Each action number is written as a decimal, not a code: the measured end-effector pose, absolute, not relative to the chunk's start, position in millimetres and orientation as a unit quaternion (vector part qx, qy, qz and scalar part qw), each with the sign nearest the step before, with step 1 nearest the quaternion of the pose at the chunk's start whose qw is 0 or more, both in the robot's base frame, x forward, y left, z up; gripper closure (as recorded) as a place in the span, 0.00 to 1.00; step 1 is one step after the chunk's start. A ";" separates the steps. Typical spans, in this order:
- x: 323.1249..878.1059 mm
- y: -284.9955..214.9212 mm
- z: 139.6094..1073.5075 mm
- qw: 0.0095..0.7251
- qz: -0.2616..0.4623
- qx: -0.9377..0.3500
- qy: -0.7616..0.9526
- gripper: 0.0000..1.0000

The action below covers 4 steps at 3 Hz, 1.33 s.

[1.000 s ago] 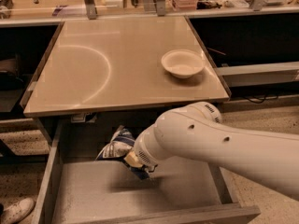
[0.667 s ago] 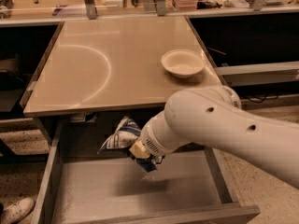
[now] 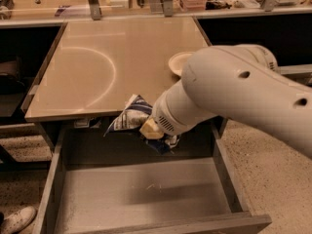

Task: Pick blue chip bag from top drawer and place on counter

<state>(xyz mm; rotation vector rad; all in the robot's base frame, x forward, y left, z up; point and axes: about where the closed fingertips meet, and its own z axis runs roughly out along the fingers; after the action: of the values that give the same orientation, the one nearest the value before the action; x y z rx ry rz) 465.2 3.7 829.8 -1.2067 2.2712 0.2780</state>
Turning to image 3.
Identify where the grey counter cabinet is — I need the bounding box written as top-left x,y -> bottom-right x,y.
24,17 -> 209,122

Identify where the blue chip bag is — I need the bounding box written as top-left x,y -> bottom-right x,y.
105,95 -> 180,154

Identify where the open grey wooden drawer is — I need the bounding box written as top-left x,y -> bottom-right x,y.
32,123 -> 271,234

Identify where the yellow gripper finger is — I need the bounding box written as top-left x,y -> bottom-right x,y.
139,118 -> 164,139

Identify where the white bowl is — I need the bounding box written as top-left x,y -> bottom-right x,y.
168,52 -> 193,77

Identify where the metal bracket left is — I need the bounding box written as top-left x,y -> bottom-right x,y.
88,0 -> 101,20

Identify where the white sneaker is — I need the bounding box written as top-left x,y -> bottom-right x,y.
0,206 -> 36,234

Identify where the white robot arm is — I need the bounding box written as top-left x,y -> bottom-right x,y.
140,45 -> 312,158

